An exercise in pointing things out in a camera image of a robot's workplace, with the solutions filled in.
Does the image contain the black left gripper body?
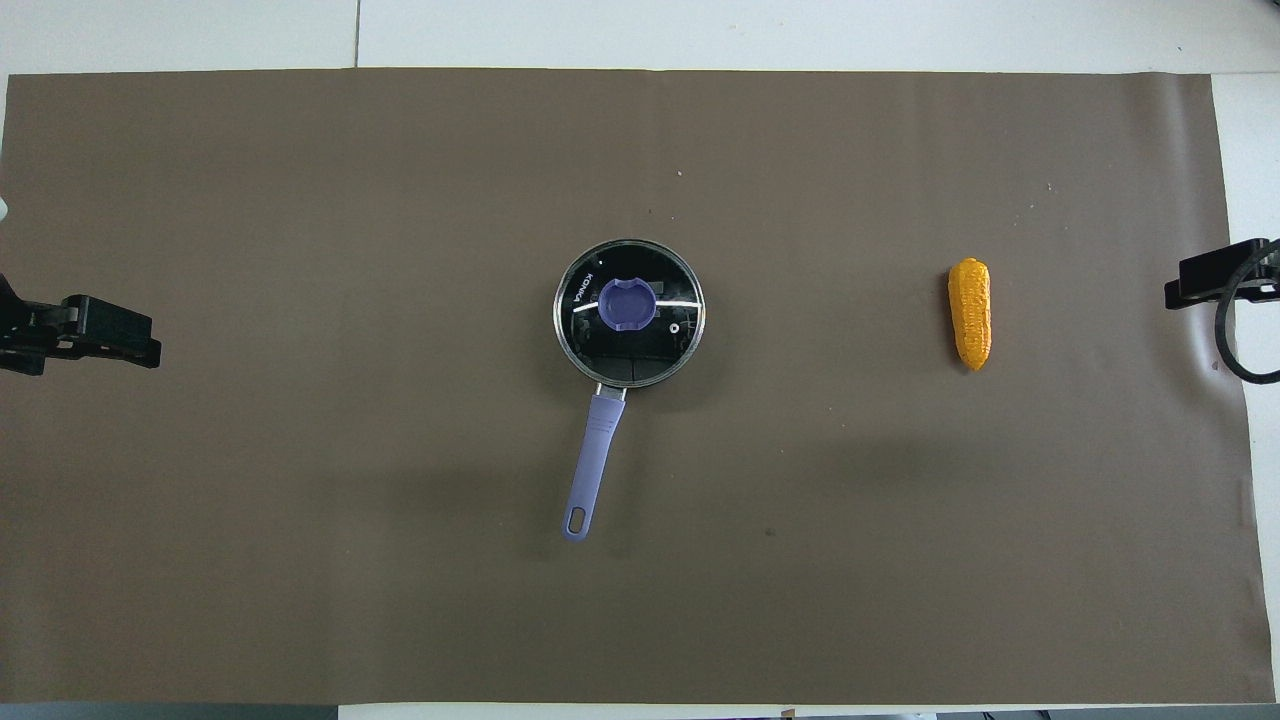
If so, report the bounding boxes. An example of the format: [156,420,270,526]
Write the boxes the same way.
[0,275,66,376]

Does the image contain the blue saucepan with purple handle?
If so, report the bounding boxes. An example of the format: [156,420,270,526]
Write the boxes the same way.
[553,238,706,543]

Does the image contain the glass lid with purple knob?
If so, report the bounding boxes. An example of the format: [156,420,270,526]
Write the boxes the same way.
[553,238,706,389]

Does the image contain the brown table mat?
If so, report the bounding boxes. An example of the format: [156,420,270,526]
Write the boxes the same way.
[0,68,1276,706]

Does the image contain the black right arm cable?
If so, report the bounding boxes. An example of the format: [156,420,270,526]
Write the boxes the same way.
[1214,298,1280,385]

